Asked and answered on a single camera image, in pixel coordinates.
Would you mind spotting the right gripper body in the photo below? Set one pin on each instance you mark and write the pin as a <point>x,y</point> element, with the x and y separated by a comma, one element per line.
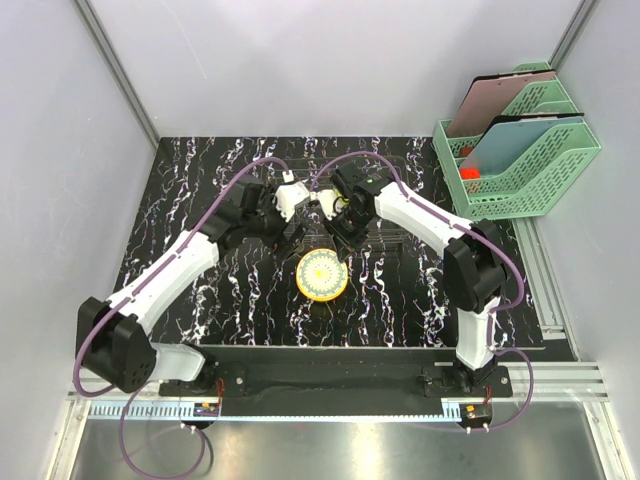
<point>349,226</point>

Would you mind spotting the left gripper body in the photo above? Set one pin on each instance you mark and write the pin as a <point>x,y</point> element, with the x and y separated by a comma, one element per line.
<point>270,228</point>

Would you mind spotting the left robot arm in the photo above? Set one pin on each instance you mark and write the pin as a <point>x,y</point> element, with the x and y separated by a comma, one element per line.
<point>112,339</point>

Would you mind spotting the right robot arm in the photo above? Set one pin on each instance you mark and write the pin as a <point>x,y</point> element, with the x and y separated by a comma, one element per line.
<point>475,269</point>

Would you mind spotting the teal patterned yellow bowl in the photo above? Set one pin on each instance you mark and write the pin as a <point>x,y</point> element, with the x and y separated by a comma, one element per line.
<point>321,267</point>

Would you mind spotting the yellow bottom bowl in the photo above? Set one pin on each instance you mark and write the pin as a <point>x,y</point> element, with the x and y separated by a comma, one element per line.
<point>322,293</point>

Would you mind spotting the marble patterned table mat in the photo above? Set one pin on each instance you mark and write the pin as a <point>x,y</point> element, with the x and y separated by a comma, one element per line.
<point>394,296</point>

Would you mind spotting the red cube front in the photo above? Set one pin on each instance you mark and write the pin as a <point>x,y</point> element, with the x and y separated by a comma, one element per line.
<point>469,173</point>

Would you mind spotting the red cube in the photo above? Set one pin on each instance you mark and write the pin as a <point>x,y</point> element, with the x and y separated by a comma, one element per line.
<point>466,150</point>
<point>469,173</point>

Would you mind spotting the red cube back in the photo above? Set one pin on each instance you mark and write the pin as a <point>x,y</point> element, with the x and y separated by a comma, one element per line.
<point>466,150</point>

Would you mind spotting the blue clipboard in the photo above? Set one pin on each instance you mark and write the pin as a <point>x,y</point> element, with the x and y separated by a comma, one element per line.
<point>508,137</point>

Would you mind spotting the green file organizer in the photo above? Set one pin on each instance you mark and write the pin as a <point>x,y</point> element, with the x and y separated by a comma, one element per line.
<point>534,183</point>

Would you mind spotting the pink clipboard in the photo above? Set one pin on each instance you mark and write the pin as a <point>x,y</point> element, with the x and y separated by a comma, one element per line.
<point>487,97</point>

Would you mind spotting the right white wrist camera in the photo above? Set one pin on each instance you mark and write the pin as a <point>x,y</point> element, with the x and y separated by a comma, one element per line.
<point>331,202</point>

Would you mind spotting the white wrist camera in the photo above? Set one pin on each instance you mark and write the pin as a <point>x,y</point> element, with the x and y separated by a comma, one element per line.
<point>331,202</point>
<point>290,195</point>

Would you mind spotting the wire dish rack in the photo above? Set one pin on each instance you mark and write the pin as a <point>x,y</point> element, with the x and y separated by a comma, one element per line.
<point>360,177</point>

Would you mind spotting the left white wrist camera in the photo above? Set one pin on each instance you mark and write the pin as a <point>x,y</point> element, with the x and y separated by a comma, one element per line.
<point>290,195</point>

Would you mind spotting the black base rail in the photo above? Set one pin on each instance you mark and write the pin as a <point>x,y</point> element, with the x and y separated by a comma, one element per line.
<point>315,383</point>

